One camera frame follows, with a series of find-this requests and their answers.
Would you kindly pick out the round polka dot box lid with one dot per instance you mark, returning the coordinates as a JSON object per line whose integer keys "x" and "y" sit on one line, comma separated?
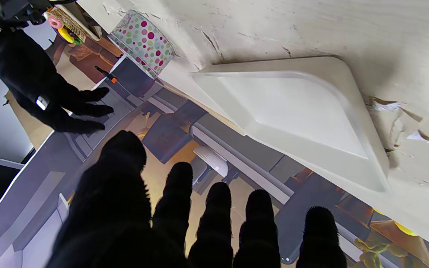
{"x": 140, "y": 31}

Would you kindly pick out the beige rectangular tray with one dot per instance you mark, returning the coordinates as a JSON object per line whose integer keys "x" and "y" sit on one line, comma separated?
{"x": 304, "y": 119}

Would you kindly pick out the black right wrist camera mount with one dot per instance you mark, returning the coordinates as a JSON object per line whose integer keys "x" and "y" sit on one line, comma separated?
{"x": 22, "y": 11}

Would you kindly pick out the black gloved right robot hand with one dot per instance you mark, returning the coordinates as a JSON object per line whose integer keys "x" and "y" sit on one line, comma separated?
{"x": 39, "y": 85}

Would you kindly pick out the round polka dot cookie box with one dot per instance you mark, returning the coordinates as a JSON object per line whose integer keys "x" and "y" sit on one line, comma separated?
{"x": 143, "y": 46}

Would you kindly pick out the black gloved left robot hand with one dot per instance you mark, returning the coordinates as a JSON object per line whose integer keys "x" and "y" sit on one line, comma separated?
{"x": 155, "y": 223}

